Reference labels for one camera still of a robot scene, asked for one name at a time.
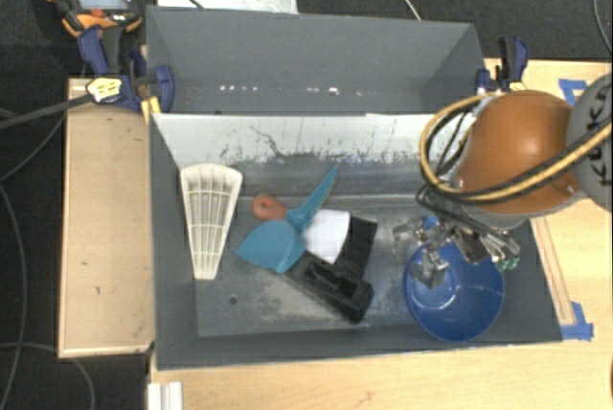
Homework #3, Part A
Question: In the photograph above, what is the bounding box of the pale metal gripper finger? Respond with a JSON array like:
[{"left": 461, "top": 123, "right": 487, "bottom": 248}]
[
  {"left": 410, "top": 249, "right": 452, "bottom": 290},
  {"left": 392, "top": 216, "right": 438, "bottom": 256}
]

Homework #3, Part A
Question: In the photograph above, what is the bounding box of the blue plastic bowl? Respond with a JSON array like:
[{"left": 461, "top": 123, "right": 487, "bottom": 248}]
[{"left": 401, "top": 216, "right": 506, "bottom": 344}]

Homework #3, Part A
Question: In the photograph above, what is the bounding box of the white paper cup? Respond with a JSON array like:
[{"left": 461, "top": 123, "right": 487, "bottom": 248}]
[{"left": 303, "top": 208, "right": 352, "bottom": 265}]

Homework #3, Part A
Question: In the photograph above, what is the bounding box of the black plastic tape dispenser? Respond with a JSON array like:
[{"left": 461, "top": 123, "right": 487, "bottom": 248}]
[{"left": 284, "top": 215, "right": 379, "bottom": 325}]

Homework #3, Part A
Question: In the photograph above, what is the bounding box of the teal plastic scoop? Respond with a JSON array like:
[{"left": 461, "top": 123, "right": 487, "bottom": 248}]
[{"left": 234, "top": 166, "right": 339, "bottom": 276}]

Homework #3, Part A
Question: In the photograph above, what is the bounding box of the small orange toy piece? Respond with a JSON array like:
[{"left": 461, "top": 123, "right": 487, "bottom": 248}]
[{"left": 250, "top": 193, "right": 289, "bottom": 221}]

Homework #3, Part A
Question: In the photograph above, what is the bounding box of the grey metal bin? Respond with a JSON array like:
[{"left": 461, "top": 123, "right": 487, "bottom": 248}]
[{"left": 143, "top": 4, "right": 564, "bottom": 371}]

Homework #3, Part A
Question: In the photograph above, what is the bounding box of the white ribbed plastic wedge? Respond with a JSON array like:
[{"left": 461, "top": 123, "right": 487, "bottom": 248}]
[{"left": 179, "top": 163, "right": 243, "bottom": 282}]

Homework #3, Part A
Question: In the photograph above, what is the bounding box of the pale wood board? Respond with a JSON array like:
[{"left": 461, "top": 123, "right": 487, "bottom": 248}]
[{"left": 57, "top": 77, "right": 579, "bottom": 359}]

